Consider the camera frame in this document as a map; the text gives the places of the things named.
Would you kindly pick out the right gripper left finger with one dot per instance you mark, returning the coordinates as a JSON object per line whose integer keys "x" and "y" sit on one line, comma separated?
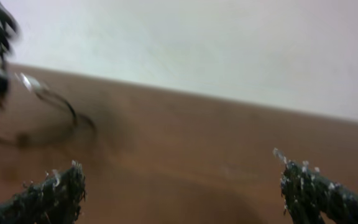
{"x": 55, "y": 200}

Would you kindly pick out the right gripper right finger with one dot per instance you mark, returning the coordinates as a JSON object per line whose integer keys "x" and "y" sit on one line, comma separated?
{"x": 307, "y": 194}

